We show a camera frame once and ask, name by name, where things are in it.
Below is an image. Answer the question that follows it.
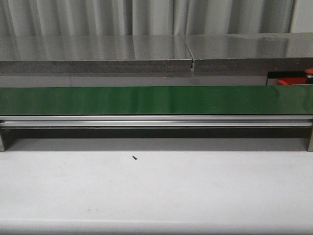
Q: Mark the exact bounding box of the white curtain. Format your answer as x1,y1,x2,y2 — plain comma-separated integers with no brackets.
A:
0,0,295,36

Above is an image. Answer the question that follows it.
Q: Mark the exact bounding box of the red tray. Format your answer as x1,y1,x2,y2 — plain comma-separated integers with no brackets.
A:
278,77,313,86

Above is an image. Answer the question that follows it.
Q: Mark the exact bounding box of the red mushroom push button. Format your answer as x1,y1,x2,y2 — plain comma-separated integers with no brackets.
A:
305,69,313,84

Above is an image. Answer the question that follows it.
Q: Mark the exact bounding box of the grey stone counter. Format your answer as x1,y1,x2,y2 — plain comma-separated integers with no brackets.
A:
0,33,313,87

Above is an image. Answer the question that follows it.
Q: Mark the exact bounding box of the green conveyor belt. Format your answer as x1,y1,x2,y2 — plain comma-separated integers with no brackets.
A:
0,85,313,116

